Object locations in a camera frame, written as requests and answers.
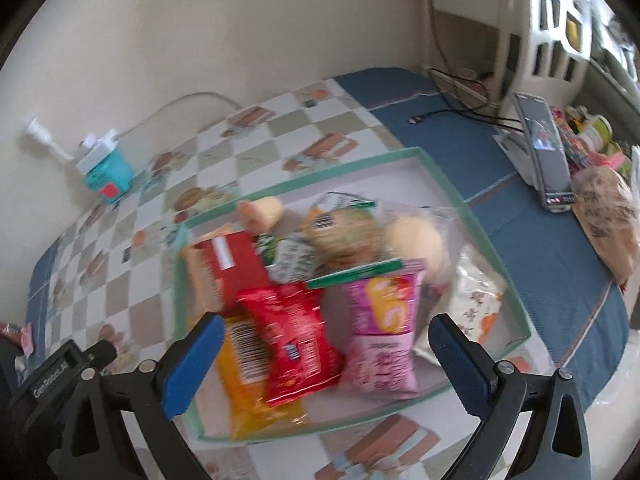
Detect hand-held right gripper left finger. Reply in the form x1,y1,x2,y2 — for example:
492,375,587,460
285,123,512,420
47,311,227,480

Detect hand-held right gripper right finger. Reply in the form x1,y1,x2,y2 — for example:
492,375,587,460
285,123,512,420
427,313,592,480

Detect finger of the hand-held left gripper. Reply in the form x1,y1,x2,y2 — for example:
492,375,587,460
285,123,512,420
82,341,119,376

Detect white snack packet orange print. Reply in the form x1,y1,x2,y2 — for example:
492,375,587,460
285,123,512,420
447,245,508,346

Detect pink snack packet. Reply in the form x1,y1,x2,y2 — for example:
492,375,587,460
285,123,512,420
342,258,427,401

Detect red snack packet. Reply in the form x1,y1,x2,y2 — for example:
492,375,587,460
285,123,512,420
236,282,346,408

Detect red biscuit packet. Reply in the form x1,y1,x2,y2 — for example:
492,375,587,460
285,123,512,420
181,230,273,311

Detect round bun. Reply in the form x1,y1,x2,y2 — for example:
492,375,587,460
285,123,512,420
380,205,451,286

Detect small green white packet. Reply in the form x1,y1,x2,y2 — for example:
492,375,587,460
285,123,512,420
255,232,321,286

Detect small yellow cake piece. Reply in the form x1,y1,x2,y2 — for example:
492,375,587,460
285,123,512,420
250,196,285,235

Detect round cracker clear packet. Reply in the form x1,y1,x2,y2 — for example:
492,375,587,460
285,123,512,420
305,207,405,288

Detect teal shallow cardboard box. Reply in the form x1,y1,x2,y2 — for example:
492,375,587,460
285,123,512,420
172,146,533,443

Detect checkered printed tablecloth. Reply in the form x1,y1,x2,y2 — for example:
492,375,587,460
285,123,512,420
27,77,531,480

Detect blue tablecloth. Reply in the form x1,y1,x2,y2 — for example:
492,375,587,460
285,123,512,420
27,67,631,403

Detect white plastic bag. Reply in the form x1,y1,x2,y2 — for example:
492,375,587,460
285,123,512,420
590,355,636,411

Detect teal box with red crab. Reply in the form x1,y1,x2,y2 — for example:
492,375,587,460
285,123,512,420
82,152,135,206

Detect white power adapter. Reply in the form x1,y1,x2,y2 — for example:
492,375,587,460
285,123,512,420
75,130,121,171

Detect brown paper bag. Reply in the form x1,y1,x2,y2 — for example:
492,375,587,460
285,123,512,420
570,165,640,283

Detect white phone stand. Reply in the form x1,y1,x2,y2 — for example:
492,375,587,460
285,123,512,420
492,127,543,191

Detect smartphone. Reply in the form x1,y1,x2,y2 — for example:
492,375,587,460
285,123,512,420
514,91,573,213

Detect colourful striped packet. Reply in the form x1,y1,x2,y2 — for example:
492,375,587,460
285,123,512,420
550,107,586,166

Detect light green plastic cup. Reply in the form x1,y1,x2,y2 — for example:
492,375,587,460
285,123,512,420
582,115,613,148

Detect cream plastic stool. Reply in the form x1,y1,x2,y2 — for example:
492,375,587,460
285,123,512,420
415,0,523,106

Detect white lattice chair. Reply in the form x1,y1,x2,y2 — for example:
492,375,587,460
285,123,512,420
520,0,640,96

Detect black cable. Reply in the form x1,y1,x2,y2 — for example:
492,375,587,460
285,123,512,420
407,65,523,128

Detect white cable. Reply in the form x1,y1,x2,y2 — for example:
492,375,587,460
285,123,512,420
117,91,243,136

